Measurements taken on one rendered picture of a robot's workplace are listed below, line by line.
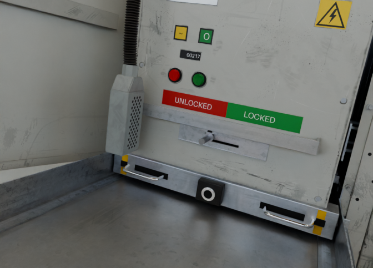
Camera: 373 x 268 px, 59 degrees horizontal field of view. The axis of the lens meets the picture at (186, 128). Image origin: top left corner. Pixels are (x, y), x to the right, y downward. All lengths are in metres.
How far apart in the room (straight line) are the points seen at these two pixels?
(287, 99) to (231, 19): 0.21
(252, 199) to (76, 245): 0.38
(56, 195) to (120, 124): 0.20
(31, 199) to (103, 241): 0.18
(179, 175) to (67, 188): 0.25
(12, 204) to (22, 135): 0.25
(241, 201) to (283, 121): 0.20
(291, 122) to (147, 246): 0.38
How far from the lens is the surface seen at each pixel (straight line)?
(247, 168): 0.76
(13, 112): 0.85
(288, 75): 0.71
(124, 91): 0.72
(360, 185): 0.87
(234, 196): 0.77
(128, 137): 0.74
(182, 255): 0.60
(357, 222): 0.90
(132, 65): 0.73
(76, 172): 0.78
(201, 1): 0.77
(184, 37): 0.77
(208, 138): 0.74
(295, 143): 0.69
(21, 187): 0.67
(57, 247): 0.59
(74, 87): 0.91
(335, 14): 0.72
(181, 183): 0.81
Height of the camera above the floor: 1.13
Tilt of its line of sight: 10 degrees down
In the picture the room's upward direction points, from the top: 10 degrees clockwise
